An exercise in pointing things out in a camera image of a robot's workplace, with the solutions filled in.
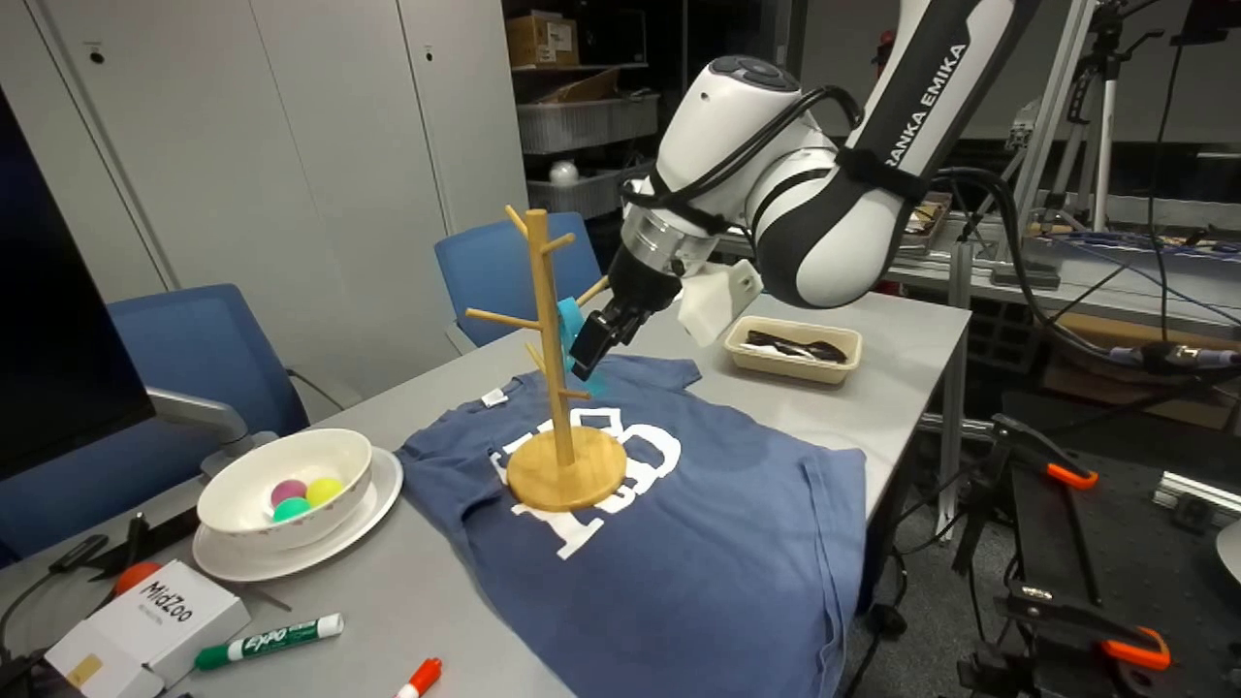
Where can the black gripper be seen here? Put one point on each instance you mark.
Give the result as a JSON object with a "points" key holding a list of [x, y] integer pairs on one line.
{"points": [[641, 293]]}

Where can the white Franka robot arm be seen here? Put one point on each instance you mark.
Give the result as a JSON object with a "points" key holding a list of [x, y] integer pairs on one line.
{"points": [[847, 228]]}

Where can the wooden mug tree stand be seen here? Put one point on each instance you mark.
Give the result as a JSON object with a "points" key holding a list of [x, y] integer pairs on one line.
{"points": [[562, 439]]}

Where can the white ball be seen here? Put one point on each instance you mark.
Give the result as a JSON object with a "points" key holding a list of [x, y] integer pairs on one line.
{"points": [[562, 172]]}

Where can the black plastic cutlery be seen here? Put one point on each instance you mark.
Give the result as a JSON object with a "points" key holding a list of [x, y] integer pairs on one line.
{"points": [[794, 347]]}

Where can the beige plastic tray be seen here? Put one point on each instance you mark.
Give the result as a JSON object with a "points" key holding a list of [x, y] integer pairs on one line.
{"points": [[794, 368]]}

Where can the blue printed t-shirt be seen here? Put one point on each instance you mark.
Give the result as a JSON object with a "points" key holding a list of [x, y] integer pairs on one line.
{"points": [[724, 569]]}

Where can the white plate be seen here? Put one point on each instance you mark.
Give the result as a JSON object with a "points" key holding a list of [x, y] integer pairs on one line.
{"points": [[376, 498]]}

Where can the brown cardboard box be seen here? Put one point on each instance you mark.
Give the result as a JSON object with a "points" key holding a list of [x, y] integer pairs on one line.
{"points": [[540, 39]]}

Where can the yellow toy disc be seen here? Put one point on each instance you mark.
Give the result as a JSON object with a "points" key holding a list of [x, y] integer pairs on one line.
{"points": [[322, 490]]}

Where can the pink toy disc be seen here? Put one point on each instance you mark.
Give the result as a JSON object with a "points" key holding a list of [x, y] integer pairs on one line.
{"points": [[287, 490]]}

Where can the green toy disc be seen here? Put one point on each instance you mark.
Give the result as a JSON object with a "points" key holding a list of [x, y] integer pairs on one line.
{"points": [[292, 509]]}

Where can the red whiteboard marker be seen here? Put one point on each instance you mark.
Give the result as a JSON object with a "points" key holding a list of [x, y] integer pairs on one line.
{"points": [[421, 677]]}

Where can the white bowl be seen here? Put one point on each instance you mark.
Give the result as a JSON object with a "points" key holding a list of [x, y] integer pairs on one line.
{"points": [[252, 490]]}

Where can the blue chair with armrest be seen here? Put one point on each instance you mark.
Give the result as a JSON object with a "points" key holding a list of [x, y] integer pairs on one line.
{"points": [[207, 352]]}

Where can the green whiteboard marker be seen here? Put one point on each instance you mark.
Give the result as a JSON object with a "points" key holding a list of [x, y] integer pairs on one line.
{"points": [[264, 640]]}

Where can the orange marker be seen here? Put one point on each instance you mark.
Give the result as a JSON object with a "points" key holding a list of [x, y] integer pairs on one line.
{"points": [[138, 577]]}

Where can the white cardboard box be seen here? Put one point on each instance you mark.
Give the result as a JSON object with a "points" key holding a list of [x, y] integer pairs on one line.
{"points": [[155, 625]]}

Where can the grey metal tripod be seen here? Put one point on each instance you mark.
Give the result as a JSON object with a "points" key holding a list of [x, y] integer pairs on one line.
{"points": [[1100, 118]]}

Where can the black computer monitor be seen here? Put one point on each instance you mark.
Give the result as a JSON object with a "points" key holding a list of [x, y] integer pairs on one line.
{"points": [[50, 337]]}

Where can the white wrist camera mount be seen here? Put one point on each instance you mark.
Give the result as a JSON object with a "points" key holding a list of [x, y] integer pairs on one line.
{"points": [[717, 299]]}

